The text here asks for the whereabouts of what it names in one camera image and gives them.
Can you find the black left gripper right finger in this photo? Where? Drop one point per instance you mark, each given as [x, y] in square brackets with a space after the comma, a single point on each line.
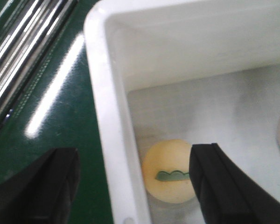
[225, 193]

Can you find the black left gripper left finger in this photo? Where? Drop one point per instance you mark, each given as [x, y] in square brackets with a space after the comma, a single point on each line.
[43, 192]

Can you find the yellow round plush toy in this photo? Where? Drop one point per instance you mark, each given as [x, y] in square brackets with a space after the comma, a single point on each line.
[165, 171]

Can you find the white plastic tote crate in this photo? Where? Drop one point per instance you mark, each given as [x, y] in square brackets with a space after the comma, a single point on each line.
[205, 71]

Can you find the metal roller rack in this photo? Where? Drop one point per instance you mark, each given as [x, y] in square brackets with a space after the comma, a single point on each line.
[27, 34]

